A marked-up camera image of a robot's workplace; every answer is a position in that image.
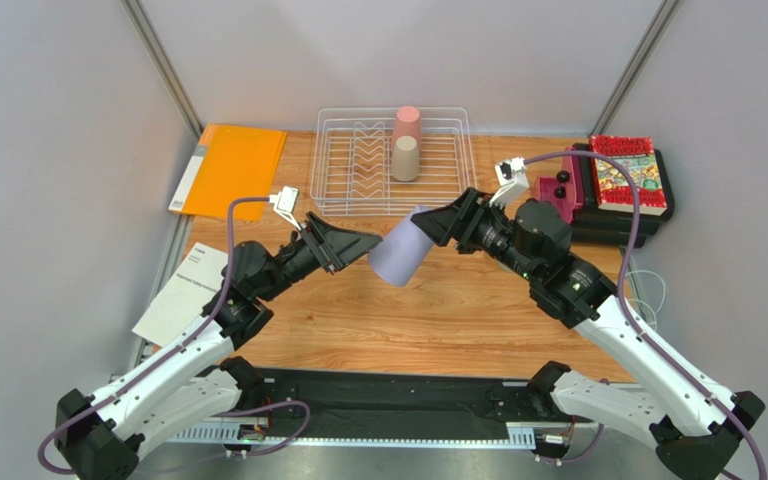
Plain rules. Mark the purple cup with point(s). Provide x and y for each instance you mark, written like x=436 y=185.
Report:
x=397 y=258

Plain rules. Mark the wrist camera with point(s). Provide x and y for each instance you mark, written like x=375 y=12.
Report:
x=512 y=179
x=284 y=203

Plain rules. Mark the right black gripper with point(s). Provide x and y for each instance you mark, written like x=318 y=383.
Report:
x=473 y=220

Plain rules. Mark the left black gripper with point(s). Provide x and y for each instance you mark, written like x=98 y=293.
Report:
x=344 y=246

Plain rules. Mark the white wire dish rack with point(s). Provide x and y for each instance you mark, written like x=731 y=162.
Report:
x=351 y=173

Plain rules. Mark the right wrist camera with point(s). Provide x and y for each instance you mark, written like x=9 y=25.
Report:
x=512 y=179

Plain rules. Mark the orange folder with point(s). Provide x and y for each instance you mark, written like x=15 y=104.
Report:
x=229 y=162

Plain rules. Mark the magenta plastic holder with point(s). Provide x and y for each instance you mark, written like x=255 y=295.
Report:
x=564 y=190

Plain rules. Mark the white instruction sheet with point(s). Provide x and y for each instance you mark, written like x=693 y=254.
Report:
x=192 y=285

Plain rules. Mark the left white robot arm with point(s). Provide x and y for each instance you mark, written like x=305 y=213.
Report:
x=105 y=435

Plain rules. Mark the beige cup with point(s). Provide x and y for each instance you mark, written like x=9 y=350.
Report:
x=405 y=159

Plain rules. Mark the black tray stack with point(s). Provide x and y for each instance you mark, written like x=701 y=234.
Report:
x=600 y=226

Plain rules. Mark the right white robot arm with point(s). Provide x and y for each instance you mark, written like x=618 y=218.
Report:
x=693 y=424

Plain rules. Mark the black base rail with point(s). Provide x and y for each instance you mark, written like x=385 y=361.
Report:
x=338 y=408

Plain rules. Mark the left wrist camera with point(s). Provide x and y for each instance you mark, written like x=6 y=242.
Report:
x=284 y=203

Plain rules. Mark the pink cup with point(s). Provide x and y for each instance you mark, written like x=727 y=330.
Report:
x=407 y=124

